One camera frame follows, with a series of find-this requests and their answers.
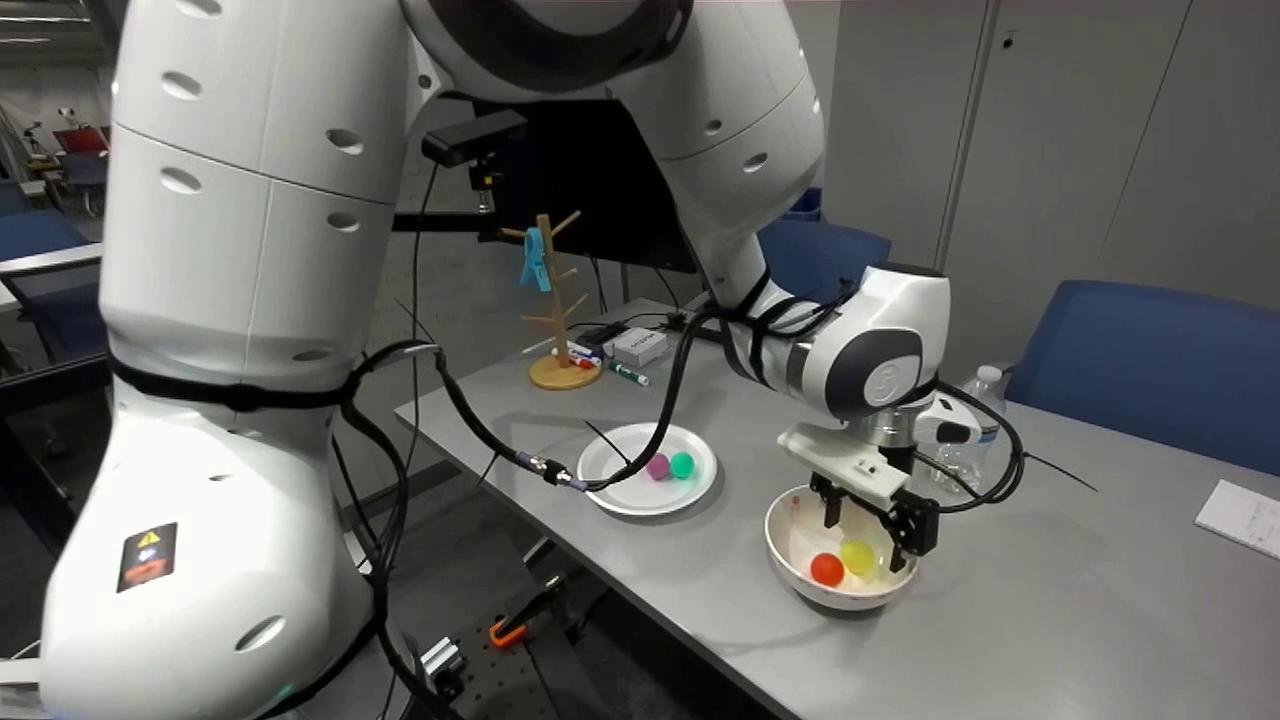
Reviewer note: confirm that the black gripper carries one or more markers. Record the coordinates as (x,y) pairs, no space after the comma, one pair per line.
(908,520)

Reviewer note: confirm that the yellow ball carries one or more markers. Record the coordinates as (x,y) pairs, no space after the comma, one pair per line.
(861,558)

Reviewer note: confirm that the orange ball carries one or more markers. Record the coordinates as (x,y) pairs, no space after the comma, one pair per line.
(824,570)

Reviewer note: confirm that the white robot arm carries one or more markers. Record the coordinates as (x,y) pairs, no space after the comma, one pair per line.
(259,162)

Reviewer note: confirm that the white bowl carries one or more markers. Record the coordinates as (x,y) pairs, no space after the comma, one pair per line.
(795,533)

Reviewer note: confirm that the white plate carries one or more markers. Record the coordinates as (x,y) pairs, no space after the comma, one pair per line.
(638,492)

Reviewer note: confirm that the clear plastic water bottle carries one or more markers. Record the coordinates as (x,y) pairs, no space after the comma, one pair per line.
(977,458)

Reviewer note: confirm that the green ball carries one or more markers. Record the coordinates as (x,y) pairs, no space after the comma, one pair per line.
(682,466)

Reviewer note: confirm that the purple ball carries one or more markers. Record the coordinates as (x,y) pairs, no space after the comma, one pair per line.
(657,466)

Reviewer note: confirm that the small white box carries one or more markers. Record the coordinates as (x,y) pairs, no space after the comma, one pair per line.
(638,347)

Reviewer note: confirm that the wooden mug tree stand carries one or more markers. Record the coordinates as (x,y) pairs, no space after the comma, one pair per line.
(556,365)

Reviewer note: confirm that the blue office chair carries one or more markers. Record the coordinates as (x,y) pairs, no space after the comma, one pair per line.
(1185,369)

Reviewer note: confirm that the white paper sheet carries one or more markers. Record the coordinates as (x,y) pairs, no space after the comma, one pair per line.
(1247,518)

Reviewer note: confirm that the orange black clamp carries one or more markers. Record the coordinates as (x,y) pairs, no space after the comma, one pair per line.
(513,625)

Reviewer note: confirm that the black monitor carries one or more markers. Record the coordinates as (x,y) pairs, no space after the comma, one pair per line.
(591,162)

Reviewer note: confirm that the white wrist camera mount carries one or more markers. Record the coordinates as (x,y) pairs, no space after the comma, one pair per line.
(845,458)

